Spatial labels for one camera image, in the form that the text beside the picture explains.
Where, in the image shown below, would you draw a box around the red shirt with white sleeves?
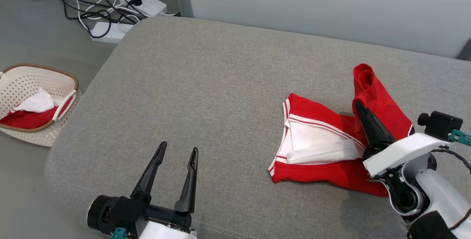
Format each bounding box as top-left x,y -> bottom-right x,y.
268,93 -> 390,198

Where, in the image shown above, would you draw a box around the red garment in basket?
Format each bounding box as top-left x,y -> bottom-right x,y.
0,97 -> 72,129

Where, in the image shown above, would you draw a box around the white cloth in basket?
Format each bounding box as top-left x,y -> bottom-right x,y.
13,88 -> 55,113

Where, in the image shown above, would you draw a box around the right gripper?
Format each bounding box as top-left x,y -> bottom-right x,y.
355,101 -> 455,181

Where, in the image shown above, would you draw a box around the cream perforated laundry basket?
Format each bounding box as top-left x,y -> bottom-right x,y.
0,64 -> 82,147

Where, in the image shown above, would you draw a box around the thin white floor cable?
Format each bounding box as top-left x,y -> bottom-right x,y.
75,0 -> 92,33

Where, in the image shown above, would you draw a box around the white power strip with adapter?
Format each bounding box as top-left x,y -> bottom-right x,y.
120,0 -> 168,18

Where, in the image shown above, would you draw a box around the plain white power strip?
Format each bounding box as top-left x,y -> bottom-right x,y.
89,21 -> 135,44

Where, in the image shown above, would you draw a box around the left camera cable teal plug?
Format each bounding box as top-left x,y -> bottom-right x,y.
110,227 -> 134,239

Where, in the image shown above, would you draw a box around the red shorts with white stripe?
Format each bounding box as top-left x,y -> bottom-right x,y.
352,64 -> 415,147

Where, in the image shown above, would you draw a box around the coiled white floor cable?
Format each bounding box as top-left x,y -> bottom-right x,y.
85,0 -> 142,24

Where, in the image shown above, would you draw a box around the camera cable teal plug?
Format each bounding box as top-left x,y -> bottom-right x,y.
110,227 -> 134,239
431,129 -> 471,175

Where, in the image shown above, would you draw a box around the right camera cable teal plug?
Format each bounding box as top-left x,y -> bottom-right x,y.
431,129 -> 471,175

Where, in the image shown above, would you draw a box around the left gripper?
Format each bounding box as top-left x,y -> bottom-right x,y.
87,142 -> 199,239

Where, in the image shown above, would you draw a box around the grey partition foot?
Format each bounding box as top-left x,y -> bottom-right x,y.
456,39 -> 471,62
178,0 -> 194,18

